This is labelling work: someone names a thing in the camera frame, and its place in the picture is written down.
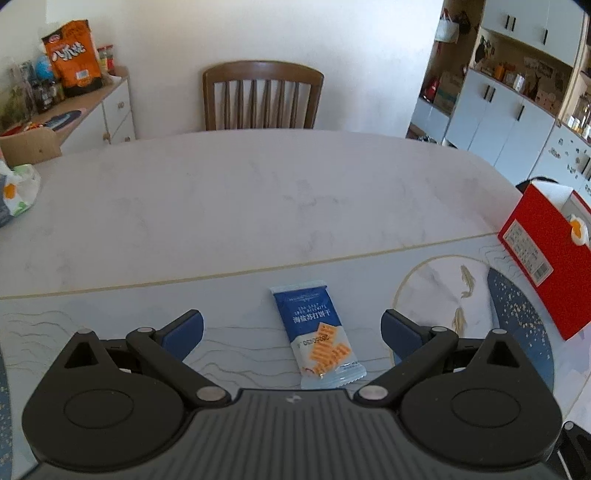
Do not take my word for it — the white marble desktop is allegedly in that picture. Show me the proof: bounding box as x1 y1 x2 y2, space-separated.
0 129 564 480

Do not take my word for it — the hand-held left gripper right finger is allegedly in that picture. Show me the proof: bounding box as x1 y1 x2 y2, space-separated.
353 309 528 409

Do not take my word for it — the grey tote bag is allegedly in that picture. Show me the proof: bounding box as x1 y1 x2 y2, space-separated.
434 9 460 44

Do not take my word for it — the blue cracker packet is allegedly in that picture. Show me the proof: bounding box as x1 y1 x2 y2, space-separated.
270 279 368 391

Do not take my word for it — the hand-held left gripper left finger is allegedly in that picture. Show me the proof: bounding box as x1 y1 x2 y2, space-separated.
64 309 232 409

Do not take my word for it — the printed fish table mat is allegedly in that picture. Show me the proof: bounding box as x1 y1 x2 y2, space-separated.
0 233 563 480

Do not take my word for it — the red cardboard box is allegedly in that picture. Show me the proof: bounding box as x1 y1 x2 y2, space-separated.
498 180 591 342

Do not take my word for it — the black chair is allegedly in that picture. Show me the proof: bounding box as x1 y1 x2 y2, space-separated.
516 175 559 195

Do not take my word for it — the white sideboard with drawers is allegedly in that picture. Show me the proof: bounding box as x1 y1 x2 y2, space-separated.
46 76 138 155

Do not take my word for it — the white wall cabinet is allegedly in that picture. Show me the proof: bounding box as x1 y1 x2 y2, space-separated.
406 0 591 204

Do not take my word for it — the printed tissue pack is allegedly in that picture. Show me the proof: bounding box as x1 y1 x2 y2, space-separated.
0 159 42 229

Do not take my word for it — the orange snack bag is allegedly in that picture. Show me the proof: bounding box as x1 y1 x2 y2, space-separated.
41 19 105 97

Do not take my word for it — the brown wooden chair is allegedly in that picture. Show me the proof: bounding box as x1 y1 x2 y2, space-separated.
202 60 325 132

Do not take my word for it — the glass fish tank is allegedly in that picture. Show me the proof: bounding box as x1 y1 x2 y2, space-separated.
0 55 38 134

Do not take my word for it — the round dark pad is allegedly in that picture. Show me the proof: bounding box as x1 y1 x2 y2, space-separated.
44 108 84 131

